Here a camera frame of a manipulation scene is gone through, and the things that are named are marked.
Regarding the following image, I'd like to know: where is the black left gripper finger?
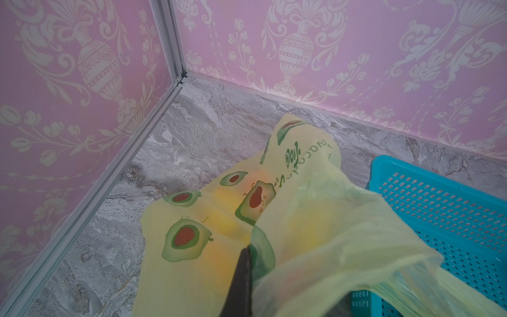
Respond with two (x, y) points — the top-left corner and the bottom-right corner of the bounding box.
(220, 246), (252, 317)

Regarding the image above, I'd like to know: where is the yellow-green plastic bag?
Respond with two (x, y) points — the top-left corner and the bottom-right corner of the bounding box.
(130, 114), (507, 317)

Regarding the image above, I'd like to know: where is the teal plastic basket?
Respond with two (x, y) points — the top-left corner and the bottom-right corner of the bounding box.
(351, 155), (506, 316)

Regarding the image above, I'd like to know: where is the aluminium frame post left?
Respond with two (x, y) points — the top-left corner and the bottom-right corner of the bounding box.
(1, 1), (176, 314)

